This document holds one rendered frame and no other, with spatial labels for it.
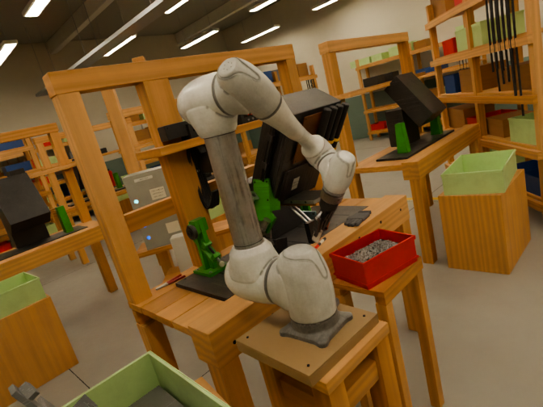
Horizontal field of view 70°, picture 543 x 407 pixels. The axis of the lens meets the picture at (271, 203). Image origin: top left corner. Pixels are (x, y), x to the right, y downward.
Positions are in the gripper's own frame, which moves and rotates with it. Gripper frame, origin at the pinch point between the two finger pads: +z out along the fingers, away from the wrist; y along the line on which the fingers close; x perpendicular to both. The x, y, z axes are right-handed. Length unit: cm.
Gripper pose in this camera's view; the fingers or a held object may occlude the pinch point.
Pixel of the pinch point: (317, 235)
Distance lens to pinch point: 170.7
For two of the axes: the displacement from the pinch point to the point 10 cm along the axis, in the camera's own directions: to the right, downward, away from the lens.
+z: -1.9, 7.7, 6.1
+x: -7.0, -5.4, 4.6
